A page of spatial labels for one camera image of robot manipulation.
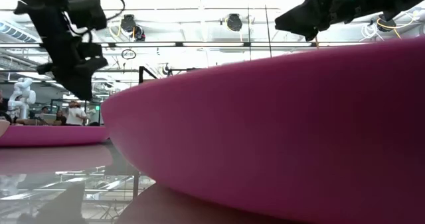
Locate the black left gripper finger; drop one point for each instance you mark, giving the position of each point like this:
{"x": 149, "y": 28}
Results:
{"x": 79, "y": 79}
{"x": 44, "y": 68}

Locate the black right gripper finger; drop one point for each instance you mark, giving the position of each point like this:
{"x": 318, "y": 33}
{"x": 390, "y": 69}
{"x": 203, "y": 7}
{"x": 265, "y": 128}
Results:
{"x": 299, "y": 18}

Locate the person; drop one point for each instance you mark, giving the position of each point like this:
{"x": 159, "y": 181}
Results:
{"x": 43, "y": 110}
{"x": 60, "y": 117}
{"x": 75, "y": 114}

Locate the white humanoid robot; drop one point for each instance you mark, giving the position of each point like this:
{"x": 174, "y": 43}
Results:
{"x": 21, "y": 96}

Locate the black ceiling device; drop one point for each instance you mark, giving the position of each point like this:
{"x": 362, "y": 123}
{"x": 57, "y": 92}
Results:
{"x": 386, "y": 24}
{"x": 130, "y": 26}
{"x": 234, "y": 22}

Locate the peach plate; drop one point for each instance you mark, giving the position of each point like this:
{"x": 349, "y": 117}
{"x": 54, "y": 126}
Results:
{"x": 2, "y": 127}

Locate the large magenta plate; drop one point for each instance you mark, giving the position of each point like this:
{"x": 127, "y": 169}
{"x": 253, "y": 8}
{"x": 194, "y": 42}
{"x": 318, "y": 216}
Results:
{"x": 265, "y": 134}

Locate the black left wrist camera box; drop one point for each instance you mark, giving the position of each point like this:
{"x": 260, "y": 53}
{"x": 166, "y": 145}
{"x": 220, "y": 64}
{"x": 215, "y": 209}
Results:
{"x": 86, "y": 11}

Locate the black frame post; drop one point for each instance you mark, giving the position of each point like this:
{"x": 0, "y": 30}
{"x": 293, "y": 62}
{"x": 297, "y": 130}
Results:
{"x": 144, "y": 73}

